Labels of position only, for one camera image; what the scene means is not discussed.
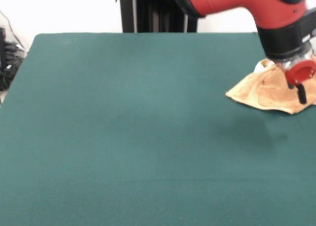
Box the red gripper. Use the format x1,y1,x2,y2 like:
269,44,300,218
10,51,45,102
285,59,316,104

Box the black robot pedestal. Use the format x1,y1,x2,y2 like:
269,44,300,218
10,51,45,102
115,0,198,33

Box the orange terry towel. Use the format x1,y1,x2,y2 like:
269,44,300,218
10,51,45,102
225,58,316,115

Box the dark green table cloth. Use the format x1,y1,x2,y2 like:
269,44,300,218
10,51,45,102
0,32,316,226

